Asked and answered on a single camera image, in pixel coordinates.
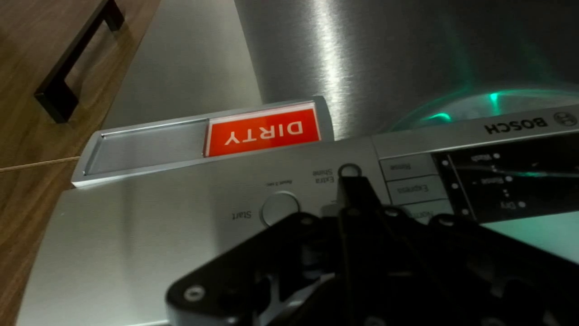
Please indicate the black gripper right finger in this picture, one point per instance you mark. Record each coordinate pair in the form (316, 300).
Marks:
(435, 273)

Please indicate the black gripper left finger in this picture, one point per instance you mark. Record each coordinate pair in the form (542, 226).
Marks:
(273, 273)

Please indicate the stainless steel dishwasher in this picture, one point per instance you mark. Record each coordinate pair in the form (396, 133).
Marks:
(363, 61)

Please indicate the red dirty sign magnet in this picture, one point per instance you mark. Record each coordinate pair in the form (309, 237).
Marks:
(265, 133)

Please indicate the wooden drawer cabinet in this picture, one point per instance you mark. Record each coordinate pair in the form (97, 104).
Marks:
(25, 133)

